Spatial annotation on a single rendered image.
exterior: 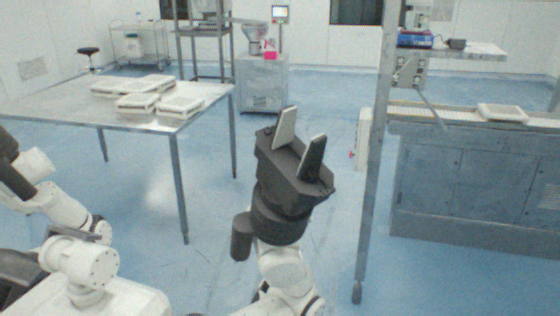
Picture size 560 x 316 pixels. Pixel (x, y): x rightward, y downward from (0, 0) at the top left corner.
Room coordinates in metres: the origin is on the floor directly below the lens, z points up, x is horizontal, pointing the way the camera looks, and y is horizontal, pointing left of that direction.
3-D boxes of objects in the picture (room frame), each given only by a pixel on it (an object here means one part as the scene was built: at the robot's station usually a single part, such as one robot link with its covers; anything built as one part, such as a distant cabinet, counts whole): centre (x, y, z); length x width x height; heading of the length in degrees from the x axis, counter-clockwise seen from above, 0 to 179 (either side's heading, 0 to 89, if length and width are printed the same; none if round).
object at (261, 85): (5.20, 0.20, 0.38); 0.63 x 0.57 x 0.76; 80
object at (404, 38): (2.40, -0.82, 1.42); 0.21 x 0.20 x 0.09; 165
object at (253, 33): (5.26, 0.23, 0.95); 0.49 x 0.36 x 0.37; 80
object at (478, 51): (2.40, -1.01, 1.36); 0.62 x 0.38 x 0.04; 75
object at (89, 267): (0.49, 0.32, 1.36); 0.10 x 0.07 x 0.09; 69
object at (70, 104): (2.93, 1.22, 0.88); 1.50 x 1.10 x 0.04; 75
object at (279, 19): (5.31, -0.04, 1.07); 0.23 x 0.10 x 0.62; 80
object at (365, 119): (1.67, -0.40, 1.08); 0.17 x 0.06 x 0.26; 165
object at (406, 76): (2.32, -0.78, 1.25); 0.22 x 0.11 x 0.20; 75
